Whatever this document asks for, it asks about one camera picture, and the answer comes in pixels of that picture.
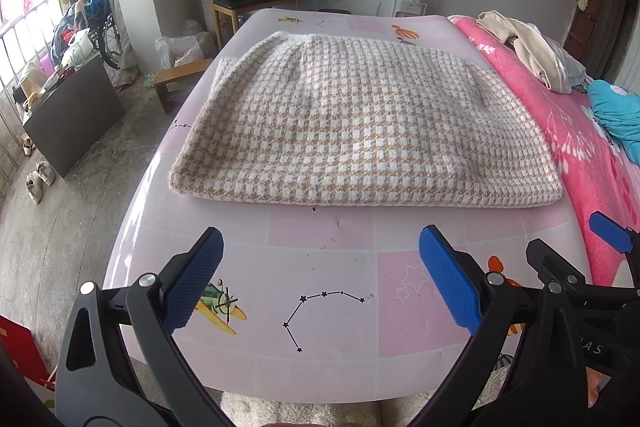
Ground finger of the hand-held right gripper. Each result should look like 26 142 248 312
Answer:
589 213 640 270
525 238 640 308

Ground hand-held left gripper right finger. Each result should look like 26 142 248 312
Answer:
412 224 589 427

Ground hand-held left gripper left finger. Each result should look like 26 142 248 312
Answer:
55 227 236 427

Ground beige white houndstooth coat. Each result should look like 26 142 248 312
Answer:
169 32 566 209

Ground pink floral blanket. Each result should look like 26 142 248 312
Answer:
447 14 640 288

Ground teal cloth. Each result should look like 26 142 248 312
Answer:
587 79 640 158

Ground grey garment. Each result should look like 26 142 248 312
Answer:
547 34 590 94

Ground red box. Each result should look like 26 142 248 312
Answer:
0 314 51 403

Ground beige garment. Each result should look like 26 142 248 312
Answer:
475 10 576 92

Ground small wooden stool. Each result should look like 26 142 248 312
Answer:
152 58 213 115

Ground brown wooden door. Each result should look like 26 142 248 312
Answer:
565 0 640 85

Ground white plastic bags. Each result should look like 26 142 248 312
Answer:
155 19 218 70

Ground white bag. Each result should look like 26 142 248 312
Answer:
65 32 96 68

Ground white water dispenser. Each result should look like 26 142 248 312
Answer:
377 0 428 18

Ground metal window railing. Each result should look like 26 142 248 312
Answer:
0 0 66 208

